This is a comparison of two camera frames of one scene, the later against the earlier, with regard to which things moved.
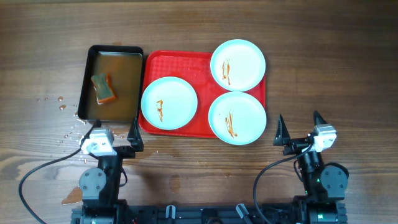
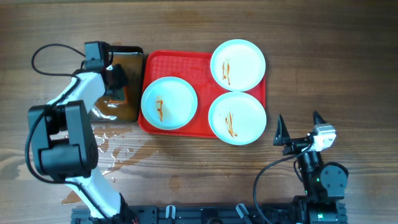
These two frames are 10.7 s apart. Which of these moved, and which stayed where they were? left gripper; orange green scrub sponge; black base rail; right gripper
Moved: left gripper; orange green scrub sponge
Stayed: black base rail; right gripper
